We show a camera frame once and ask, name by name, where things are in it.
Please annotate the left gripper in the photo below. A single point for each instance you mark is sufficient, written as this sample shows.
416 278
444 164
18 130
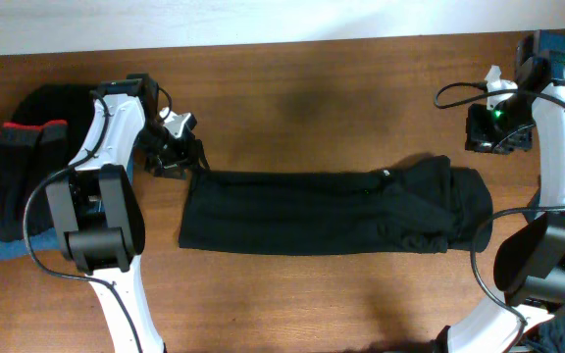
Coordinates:
171 164

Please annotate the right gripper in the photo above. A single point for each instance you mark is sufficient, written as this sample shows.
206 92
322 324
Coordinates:
481 140

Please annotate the black t-shirt with logo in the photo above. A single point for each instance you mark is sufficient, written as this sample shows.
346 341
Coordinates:
429 207

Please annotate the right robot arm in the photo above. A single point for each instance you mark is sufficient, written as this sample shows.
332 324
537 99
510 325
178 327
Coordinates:
529 267

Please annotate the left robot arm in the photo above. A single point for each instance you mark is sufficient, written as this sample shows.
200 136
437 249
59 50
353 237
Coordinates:
98 222

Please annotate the folded black garment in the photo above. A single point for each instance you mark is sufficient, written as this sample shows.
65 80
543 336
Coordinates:
52 102

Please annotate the right dark sock red cuff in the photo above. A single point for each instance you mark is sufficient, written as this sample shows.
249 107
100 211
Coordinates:
49 156

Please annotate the dark sock red cuff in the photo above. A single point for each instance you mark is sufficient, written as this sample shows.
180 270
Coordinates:
17 144
49 156

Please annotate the middle dark sock red cuff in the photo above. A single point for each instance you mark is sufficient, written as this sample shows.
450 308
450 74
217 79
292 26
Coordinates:
17 144

